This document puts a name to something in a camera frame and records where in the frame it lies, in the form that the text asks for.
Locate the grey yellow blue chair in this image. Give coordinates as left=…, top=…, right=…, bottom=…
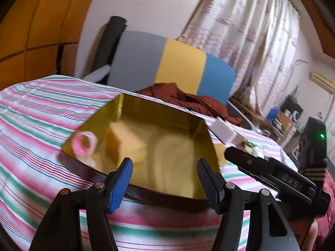
left=83, top=30, right=258, bottom=132

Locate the striped pink green tablecloth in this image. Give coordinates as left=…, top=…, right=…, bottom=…
left=0, top=74, right=299, bottom=251

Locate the blue round object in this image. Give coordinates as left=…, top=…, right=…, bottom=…
left=266, top=105, right=280, bottom=121

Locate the dark red jacket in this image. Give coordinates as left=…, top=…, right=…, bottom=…
left=136, top=83, right=242, bottom=126

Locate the wooden wardrobe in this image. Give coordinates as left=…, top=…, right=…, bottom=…
left=1, top=0, right=92, bottom=88

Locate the cream cardboard box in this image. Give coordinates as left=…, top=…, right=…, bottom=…
left=231, top=130, right=247, bottom=147

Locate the white rectangular sponge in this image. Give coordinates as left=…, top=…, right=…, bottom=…
left=209, top=117, right=237, bottom=145

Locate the yellow sponge block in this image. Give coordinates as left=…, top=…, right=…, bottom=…
left=214, top=143, right=228, bottom=166
left=104, top=121, right=147, bottom=167

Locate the person's right hand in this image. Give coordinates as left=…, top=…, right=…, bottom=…
left=300, top=220, right=318, bottom=251

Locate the wooden side desk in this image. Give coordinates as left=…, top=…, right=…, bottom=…
left=229, top=97, right=288, bottom=145

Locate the white air conditioner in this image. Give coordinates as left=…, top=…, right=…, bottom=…
left=309, top=72, right=335, bottom=94

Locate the gold metal tin box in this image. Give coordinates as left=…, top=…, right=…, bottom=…
left=62, top=94, right=219, bottom=200

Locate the patterned beige curtain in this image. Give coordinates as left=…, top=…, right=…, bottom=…
left=178, top=0, right=300, bottom=115

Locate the black rolled mat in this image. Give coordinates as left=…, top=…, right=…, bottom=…
left=91, top=16, right=127, bottom=71

